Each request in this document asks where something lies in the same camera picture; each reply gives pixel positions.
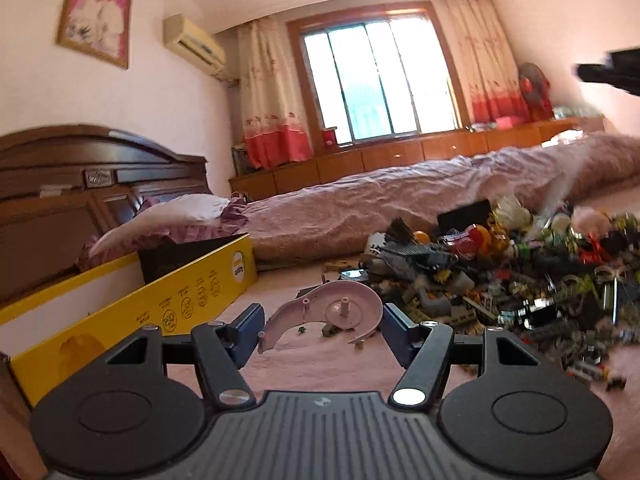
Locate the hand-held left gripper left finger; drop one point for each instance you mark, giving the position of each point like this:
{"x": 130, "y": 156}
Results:
{"x": 250, "y": 325}

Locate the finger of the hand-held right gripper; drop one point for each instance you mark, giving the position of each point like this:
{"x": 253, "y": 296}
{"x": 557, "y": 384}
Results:
{"x": 592, "y": 72}

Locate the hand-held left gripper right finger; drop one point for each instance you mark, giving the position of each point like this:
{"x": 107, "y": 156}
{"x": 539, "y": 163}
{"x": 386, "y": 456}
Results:
{"x": 397, "y": 325}

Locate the pink curved plastic shell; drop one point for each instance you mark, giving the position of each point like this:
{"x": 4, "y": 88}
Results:
{"x": 325, "y": 300}

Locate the yellow cardboard box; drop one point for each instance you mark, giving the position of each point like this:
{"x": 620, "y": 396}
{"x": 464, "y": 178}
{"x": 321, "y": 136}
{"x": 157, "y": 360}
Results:
{"x": 150, "y": 310}

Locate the pile of toy bricks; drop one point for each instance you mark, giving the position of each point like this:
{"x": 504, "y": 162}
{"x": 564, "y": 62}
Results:
{"x": 500, "y": 300}

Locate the red standing fan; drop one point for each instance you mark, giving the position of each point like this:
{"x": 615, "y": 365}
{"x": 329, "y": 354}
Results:
{"x": 535, "y": 92}

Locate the orange ball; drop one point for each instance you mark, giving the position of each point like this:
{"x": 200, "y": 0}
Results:
{"x": 422, "y": 237}
{"x": 481, "y": 239}

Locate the dark spiky toy piece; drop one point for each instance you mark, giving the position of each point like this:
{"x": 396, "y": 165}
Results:
{"x": 401, "y": 229}

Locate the pink box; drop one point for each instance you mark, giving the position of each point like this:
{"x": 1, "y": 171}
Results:
{"x": 508, "y": 123}

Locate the floral curtain red hem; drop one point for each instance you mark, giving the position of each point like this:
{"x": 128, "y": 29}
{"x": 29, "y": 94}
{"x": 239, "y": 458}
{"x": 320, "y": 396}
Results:
{"x": 270, "y": 95}
{"x": 485, "y": 60}

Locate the black square box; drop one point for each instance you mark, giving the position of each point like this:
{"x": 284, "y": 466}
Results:
{"x": 465, "y": 217}

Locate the purple floral quilt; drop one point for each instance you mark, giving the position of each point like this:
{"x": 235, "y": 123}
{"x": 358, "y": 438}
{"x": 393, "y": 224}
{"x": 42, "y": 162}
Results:
{"x": 350, "y": 205}

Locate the purple frilled pillow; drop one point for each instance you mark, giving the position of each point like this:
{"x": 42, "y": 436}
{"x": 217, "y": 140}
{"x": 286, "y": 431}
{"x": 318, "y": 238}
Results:
{"x": 165, "y": 215}

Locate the pink plush toy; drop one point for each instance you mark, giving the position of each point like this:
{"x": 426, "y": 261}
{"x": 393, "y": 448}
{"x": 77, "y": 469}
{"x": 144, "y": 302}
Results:
{"x": 590, "y": 220}

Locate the long wooden cabinet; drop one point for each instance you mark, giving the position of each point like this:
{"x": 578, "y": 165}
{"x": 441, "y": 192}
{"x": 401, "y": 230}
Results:
{"x": 350, "y": 160}

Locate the red box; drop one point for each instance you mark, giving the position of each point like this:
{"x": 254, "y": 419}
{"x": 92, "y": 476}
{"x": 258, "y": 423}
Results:
{"x": 329, "y": 137}

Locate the wooden framed window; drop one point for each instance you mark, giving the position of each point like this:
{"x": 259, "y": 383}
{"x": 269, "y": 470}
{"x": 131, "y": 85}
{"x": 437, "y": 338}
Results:
{"x": 375, "y": 85}

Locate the dark wooden headboard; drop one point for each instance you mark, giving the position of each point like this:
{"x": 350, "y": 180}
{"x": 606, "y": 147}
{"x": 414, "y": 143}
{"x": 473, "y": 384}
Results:
{"x": 50, "y": 210}

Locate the cream air conditioner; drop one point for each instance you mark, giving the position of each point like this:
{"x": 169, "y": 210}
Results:
{"x": 192, "y": 42}

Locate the framed wall picture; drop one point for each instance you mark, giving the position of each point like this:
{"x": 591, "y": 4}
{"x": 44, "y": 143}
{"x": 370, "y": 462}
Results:
{"x": 95, "y": 15}

